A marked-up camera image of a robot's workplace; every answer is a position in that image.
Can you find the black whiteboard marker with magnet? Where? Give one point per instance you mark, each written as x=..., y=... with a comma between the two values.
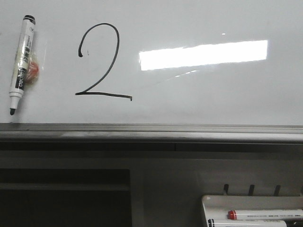
x=22, y=62

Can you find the white whiteboard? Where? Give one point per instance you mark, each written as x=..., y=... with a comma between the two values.
x=156, y=61

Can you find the black capped whiteboard marker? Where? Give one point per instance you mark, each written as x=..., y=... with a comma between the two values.
x=245, y=223

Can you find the red capped whiteboard marker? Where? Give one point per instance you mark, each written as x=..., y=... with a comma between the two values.
x=277, y=214

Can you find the white marker tray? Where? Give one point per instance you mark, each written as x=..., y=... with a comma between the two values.
x=278, y=198

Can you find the grey aluminium whiteboard frame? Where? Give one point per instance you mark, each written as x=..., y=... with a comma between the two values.
x=47, y=136

